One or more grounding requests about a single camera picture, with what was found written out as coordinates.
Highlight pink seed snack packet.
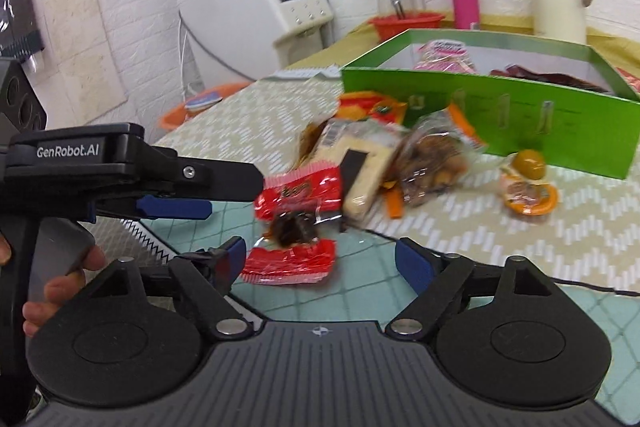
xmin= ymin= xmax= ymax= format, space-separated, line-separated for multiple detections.
xmin=414 ymin=39 xmax=478 ymax=74

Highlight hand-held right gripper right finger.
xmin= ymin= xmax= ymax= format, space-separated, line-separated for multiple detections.
xmin=385 ymin=237 xmax=566 ymax=340

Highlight white water dispenser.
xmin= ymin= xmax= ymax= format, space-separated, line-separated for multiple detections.
xmin=177 ymin=0 xmax=336 ymax=90

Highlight beige stone board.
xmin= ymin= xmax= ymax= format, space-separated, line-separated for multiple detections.
xmin=30 ymin=0 xmax=128 ymax=112

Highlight orange snack packet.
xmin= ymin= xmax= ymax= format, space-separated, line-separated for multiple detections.
xmin=337 ymin=91 xmax=408 ymax=125

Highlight clear nut packet orange edges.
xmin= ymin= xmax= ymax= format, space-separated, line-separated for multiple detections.
xmin=385 ymin=103 xmax=488 ymax=219

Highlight small orange wrapped snack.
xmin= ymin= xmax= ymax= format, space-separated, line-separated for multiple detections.
xmin=500 ymin=167 xmax=559 ymax=216

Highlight green cardboard box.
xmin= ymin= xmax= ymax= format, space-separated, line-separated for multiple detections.
xmin=341 ymin=28 xmax=640 ymax=180

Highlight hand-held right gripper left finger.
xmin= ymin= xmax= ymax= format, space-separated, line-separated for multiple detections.
xmin=82 ymin=236 xmax=256 ymax=340

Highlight dark metal rack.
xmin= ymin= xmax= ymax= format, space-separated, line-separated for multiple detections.
xmin=0 ymin=0 xmax=47 ymax=58

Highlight pale yellow bar packet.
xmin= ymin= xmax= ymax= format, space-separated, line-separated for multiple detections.
xmin=317 ymin=119 xmax=408 ymax=223

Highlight red packet with dark snack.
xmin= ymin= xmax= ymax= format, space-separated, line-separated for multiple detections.
xmin=240 ymin=159 xmax=346 ymax=285

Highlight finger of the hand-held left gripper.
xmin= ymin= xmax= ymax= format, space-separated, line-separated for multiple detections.
xmin=135 ymin=193 xmax=213 ymax=222
xmin=147 ymin=146 xmax=264 ymax=204

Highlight person's left hand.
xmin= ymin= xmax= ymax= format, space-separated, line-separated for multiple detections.
xmin=22 ymin=243 xmax=107 ymax=339

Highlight orange plastic basin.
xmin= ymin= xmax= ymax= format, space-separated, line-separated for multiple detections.
xmin=160 ymin=82 xmax=251 ymax=130

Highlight brown snack packet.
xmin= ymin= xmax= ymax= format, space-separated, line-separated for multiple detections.
xmin=298 ymin=122 xmax=331 ymax=162

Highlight red plastic basket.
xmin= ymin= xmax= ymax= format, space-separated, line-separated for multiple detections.
xmin=369 ymin=11 xmax=446 ymax=42

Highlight dark red meat packet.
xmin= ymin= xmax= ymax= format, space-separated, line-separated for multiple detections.
xmin=490 ymin=63 xmax=608 ymax=94

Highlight small round tub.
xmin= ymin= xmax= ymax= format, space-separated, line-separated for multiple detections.
xmin=184 ymin=91 xmax=224 ymax=116

